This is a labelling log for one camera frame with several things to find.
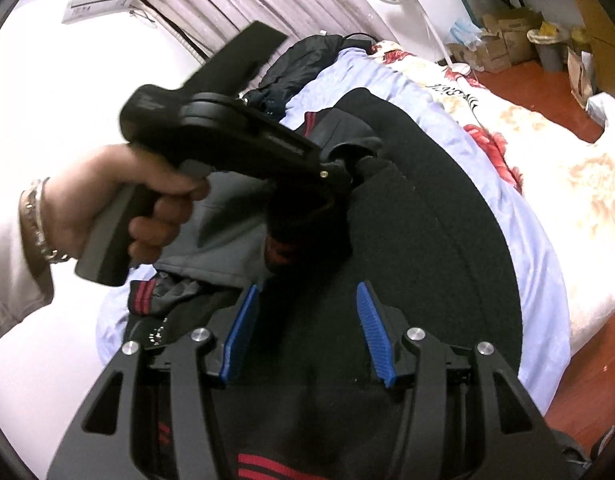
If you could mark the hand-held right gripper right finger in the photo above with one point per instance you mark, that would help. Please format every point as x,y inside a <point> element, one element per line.
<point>377,335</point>

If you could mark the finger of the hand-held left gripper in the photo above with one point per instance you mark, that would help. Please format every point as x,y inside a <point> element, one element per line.
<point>355,162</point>

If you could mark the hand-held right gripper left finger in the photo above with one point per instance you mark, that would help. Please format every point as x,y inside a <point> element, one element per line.
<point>240,332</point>

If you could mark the black sweater with red stripes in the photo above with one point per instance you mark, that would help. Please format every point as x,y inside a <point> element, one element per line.
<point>412,260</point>

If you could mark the person's left forearm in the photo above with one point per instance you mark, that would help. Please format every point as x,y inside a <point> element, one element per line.
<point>10,270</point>

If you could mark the person's left hand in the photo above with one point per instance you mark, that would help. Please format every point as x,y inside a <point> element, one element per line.
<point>92,195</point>

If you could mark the grey garment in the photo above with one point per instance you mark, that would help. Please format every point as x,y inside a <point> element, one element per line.
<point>222,240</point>

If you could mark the black puffer jacket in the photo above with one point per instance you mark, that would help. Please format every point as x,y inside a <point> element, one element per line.
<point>307,60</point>

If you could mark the lavender bed sheet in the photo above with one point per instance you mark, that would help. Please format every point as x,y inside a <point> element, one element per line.
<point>487,200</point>

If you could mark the small cardboard box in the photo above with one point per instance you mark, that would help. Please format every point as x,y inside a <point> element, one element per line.
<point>480,55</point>

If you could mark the blue plastic bag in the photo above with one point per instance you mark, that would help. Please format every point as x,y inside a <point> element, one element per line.
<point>465,30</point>

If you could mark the white air conditioner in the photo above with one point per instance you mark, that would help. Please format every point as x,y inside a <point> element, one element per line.
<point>100,2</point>

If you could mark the floral blanket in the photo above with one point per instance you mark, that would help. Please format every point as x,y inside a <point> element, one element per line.
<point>537,135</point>

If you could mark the grey trash bin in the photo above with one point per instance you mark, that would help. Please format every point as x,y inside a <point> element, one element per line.
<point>550,47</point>

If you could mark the brown paper bag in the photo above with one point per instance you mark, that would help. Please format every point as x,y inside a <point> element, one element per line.
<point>581,77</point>

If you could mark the white plastic bag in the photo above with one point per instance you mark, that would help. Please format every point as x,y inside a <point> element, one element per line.
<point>607,110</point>

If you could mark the yellow container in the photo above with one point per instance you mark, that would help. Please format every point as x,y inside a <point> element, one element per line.
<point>581,37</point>

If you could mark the flat cardboard sheet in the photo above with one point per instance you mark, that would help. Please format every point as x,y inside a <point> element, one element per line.
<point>600,5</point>

